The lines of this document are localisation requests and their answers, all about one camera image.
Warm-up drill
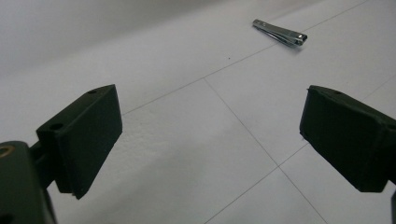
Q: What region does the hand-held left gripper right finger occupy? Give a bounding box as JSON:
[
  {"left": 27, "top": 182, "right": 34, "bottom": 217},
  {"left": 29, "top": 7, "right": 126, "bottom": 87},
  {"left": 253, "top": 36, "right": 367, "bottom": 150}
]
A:
[{"left": 299, "top": 85, "right": 396, "bottom": 193}]

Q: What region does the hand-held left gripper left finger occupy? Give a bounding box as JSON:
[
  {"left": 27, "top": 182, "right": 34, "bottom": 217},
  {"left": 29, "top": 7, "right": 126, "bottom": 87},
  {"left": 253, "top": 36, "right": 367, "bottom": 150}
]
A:
[{"left": 29, "top": 83, "right": 123, "bottom": 201}]

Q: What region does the silver metal nail clipper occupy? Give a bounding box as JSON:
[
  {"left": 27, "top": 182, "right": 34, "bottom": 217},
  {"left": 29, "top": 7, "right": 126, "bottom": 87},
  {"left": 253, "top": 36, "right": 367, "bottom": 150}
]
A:
[{"left": 251, "top": 19, "right": 308, "bottom": 48}]

